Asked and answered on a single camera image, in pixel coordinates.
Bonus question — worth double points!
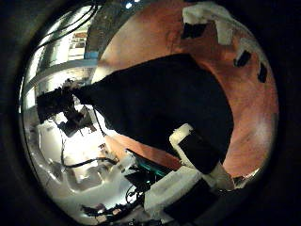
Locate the black cloth garment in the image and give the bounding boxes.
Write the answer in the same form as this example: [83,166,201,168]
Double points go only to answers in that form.
[73,53,235,165]

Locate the blue label on beam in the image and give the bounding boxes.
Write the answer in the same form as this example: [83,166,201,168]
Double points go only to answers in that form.
[84,51,100,60]

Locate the green circuit board unit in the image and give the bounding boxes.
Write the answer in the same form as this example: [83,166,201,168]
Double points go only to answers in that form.
[124,149,173,193]

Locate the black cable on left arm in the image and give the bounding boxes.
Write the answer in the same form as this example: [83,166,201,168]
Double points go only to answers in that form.
[60,137,118,170]

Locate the black right hand cables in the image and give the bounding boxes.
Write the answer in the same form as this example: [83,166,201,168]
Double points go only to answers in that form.
[40,2,99,43]

